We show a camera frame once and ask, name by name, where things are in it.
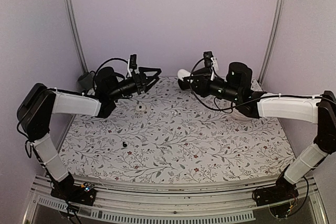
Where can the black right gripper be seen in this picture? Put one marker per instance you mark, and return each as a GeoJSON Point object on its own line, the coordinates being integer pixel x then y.
{"type": "Point", "coordinates": [201, 86]}

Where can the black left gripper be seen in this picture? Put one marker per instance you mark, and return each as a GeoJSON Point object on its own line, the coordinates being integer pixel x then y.
{"type": "Point", "coordinates": [141, 80]}

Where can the white earbud charging case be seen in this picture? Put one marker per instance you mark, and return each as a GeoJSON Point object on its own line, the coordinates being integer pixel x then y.
{"type": "Point", "coordinates": [183, 73]}

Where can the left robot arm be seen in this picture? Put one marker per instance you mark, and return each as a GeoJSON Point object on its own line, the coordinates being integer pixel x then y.
{"type": "Point", "coordinates": [43, 106]}

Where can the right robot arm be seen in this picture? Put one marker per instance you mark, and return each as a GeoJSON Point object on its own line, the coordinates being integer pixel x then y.
{"type": "Point", "coordinates": [236, 88]}

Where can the black cylinder speaker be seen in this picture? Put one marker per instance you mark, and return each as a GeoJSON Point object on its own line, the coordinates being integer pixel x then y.
{"type": "Point", "coordinates": [186, 85]}

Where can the small white round device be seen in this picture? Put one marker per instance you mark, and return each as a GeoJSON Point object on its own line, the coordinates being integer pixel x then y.
{"type": "Point", "coordinates": [140, 108]}

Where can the white round dish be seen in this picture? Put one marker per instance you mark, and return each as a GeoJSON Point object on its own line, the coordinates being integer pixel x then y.
{"type": "Point", "coordinates": [239, 116]}

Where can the floral patterned table mat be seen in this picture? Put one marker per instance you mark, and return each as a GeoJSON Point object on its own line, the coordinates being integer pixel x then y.
{"type": "Point", "coordinates": [183, 148]}

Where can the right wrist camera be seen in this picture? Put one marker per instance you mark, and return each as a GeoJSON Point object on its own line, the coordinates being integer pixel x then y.
{"type": "Point", "coordinates": [210, 62]}

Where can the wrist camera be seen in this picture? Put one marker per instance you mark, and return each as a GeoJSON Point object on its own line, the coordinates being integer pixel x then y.
{"type": "Point", "coordinates": [210, 62]}
{"type": "Point", "coordinates": [132, 65]}

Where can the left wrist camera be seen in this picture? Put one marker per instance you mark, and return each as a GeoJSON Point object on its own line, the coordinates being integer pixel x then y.
{"type": "Point", "coordinates": [132, 65]}

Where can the right aluminium corner post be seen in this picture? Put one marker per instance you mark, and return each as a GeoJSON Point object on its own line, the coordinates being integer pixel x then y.
{"type": "Point", "coordinates": [271, 41]}

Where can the aluminium corner post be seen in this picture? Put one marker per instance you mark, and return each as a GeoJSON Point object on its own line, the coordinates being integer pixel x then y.
{"type": "Point", "coordinates": [75, 35]}
{"type": "Point", "coordinates": [271, 41]}

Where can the aluminium front rail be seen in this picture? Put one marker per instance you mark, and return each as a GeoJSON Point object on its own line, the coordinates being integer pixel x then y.
{"type": "Point", "coordinates": [219, 202]}

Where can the left aluminium corner post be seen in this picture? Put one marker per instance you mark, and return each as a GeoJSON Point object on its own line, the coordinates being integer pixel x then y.
{"type": "Point", "coordinates": [75, 35]}

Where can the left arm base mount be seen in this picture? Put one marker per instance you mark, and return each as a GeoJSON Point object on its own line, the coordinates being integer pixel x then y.
{"type": "Point", "coordinates": [84, 194]}

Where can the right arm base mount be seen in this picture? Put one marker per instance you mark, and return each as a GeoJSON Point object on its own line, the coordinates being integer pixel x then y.
{"type": "Point", "coordinates": [271, 195]}

